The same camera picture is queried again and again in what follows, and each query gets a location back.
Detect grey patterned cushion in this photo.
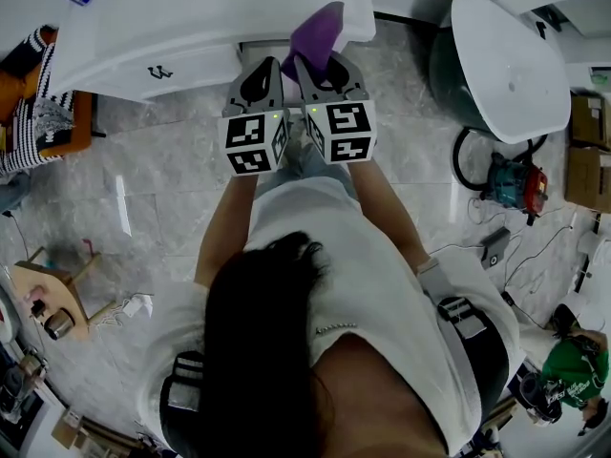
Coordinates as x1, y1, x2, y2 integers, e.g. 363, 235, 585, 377
32, 96, 78, 157

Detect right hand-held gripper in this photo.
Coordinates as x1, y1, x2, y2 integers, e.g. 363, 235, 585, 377
292, 52, 379, 166

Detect black white knitted throw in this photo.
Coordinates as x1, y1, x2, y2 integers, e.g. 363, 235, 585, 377
0, 25, 59, 73

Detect black tub faucet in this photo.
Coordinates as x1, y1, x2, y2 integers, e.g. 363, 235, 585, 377
528, 6, 563, 42

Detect black round machine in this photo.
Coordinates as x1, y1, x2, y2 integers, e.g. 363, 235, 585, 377
518, 372, 565, 427

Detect grey floor device box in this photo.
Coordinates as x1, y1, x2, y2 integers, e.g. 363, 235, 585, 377
478, 225, 512, 271

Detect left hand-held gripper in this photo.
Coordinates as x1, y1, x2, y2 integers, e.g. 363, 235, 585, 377
218, 55, 292, 178

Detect white power strip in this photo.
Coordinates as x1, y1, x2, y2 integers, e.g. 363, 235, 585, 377
121, 293, 155, 320

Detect person's legs in blue jeans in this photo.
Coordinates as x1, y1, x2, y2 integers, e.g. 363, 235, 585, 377
276, 139, 360, 195

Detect black grey harness strap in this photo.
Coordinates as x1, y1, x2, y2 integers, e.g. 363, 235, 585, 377
159, 350, 206, 448
417, 258, 510, 428

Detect striped black white blanket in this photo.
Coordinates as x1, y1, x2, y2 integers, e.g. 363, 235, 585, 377
0, 40, 76, 175

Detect striped black white cushion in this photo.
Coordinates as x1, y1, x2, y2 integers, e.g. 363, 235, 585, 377
35, 40, 57, 99

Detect purple cloth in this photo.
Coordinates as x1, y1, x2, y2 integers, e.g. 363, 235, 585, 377
280, 0, 347, 91

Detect person's torso in white shirt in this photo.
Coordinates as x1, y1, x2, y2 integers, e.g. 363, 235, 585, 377
137, 177, 524, 458

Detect person's left forearm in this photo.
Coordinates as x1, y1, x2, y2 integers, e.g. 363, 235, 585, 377
195, 174, 262, 285

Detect white drawer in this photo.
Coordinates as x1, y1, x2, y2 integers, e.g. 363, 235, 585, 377
237, 38, 358, 67

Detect orange sofa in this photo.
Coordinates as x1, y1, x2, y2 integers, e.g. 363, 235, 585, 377
0, 24, 95, 177

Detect wooden side table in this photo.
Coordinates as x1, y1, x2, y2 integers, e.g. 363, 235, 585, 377
12, 252, 121, 343

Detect metal cup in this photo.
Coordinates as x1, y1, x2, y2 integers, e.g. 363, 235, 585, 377
42, 307, 77, 343

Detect white vanity cabinet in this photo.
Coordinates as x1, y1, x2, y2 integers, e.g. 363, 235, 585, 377
47, 0, 377, 103

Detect person's right forearm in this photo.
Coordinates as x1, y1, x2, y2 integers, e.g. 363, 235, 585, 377
346, 159, 431, 274

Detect orange cushion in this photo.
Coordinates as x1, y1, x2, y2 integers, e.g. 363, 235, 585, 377
0, 69, 39, 123

